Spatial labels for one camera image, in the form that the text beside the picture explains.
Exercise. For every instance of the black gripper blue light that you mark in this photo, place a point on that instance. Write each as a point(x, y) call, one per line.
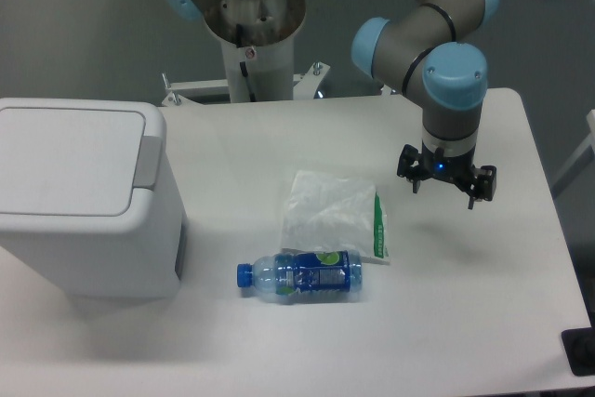
point(478, 183)

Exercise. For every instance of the white plastic trash can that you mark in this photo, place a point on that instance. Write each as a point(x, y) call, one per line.
point(138, 254)

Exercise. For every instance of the white trash can lid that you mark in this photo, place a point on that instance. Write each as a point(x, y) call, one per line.
point(70, 161)

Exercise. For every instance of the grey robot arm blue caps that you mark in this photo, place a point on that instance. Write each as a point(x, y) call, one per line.
point(424, 57)

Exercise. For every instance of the white plastic bag green stripe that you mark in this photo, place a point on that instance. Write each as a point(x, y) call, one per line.
point(327, 213)

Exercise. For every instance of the white furniture leg right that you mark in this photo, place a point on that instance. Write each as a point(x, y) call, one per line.
point(577, 161)

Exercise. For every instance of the blue plastic water bottle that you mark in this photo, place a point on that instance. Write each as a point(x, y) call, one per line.
point(286, 274)

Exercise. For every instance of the black clamp at table corner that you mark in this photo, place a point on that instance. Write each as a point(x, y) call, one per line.
point(578, 345)

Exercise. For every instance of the white metal base frame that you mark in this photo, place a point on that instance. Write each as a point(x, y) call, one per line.
point(264, 80)

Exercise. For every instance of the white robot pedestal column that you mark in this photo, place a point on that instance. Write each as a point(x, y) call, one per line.
point(255, 30)

